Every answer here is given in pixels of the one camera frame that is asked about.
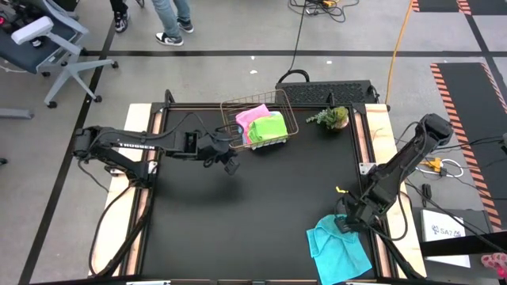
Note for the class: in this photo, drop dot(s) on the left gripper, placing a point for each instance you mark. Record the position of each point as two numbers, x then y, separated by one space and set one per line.
216 148

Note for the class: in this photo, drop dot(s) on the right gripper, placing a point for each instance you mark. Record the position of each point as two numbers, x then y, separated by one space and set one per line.
360 211

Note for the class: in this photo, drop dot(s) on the blue microfiber towel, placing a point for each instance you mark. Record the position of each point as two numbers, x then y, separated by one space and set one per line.
340 253

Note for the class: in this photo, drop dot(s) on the white waffle weave towel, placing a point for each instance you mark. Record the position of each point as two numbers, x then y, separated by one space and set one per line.
269 143

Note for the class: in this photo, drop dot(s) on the pink microfiber towel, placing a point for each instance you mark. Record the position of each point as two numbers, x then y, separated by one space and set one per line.
247 118

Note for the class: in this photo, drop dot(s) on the green microfiber towel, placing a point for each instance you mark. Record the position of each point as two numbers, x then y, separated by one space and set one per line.
267 128

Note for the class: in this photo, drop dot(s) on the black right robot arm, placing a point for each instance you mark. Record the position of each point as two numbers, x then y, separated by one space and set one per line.
404 158

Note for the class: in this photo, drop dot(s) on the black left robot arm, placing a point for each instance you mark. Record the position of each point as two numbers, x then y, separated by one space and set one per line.
130 144

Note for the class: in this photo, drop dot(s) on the light wooden side board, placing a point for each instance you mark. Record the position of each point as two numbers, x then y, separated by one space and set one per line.
115 213
404 245

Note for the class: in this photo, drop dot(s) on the silver mounting plate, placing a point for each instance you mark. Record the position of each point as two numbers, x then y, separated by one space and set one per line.
366 168

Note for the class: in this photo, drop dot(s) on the black power adapter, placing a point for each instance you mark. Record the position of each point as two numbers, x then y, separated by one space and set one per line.
426 190

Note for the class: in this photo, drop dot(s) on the white printed box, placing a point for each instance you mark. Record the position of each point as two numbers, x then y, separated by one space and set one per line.
443 229

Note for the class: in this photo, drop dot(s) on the yellow power connector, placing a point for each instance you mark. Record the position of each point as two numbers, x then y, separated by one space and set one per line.
434 164

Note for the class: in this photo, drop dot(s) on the small potted plant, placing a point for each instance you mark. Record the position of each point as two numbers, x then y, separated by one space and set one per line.
336 116

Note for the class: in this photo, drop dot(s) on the black crossbar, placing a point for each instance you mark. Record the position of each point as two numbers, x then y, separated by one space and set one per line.
463 243

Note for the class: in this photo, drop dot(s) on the black computer case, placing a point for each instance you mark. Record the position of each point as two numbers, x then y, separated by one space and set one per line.
325 93

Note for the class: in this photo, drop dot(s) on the pink patterned object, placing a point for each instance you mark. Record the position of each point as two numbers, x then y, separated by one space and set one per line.
495 263

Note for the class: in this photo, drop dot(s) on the person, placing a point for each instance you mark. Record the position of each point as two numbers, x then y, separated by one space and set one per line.
120 17
168 20

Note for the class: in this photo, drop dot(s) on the black mat with striped edge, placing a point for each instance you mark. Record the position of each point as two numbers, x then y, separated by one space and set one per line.
435 4
471 118

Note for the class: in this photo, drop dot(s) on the grey office chair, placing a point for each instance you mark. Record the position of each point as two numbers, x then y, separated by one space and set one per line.
47 43

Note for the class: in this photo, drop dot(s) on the grey chair base leg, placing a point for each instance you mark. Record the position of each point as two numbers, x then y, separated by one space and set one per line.
16 114

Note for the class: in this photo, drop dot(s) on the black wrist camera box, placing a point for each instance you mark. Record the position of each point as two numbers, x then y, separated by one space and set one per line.
187 143

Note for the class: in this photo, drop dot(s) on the black aluminium station frame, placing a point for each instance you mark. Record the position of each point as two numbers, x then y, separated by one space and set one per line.
198 106

